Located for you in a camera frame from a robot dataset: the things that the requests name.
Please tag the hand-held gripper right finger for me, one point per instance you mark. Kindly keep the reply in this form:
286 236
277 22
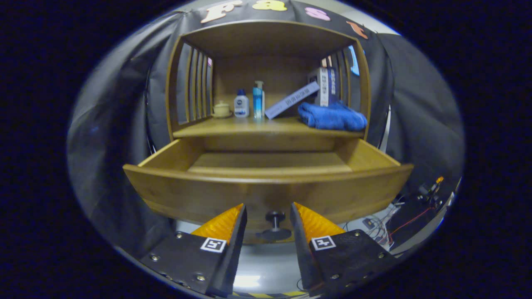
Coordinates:
301 257

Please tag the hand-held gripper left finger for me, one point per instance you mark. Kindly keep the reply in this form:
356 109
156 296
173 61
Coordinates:
235 257

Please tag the wooden drawer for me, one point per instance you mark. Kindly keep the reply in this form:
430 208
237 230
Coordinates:
208 195

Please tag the wooden countertop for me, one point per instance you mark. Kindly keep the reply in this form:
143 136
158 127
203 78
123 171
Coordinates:
249 126

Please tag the wooden cabinet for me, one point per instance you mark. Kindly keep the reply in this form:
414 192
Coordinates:
266 39

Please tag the black and yellow floor tape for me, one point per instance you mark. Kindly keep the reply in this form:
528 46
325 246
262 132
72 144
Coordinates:
266 295

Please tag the small black box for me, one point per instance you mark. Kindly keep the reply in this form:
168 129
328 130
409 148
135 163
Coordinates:
368 223

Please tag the black flat board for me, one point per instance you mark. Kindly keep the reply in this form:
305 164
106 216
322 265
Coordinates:
411 220

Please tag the blue folded towel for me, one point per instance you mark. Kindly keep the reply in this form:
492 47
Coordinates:
332 118

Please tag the black and orange gripper device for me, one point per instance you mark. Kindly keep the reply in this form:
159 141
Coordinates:
430 191

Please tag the beige lidded teacup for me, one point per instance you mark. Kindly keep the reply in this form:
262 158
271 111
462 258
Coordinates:
221 110

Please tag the white lotion bottle blue cap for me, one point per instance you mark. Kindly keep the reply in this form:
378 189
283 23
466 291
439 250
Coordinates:
241 106

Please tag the blue pump bottle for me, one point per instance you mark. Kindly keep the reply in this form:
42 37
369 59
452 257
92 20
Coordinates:
258 104

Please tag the grey leaning book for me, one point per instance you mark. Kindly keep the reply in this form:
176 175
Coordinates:
291 100

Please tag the white standing book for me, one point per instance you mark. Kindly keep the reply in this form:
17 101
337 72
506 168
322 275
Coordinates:
322 87

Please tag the dark blue standing book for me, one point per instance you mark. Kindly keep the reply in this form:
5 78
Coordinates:
332 85

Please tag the black backdrop cloth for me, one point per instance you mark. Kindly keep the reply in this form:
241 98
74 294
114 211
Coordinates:
415 104

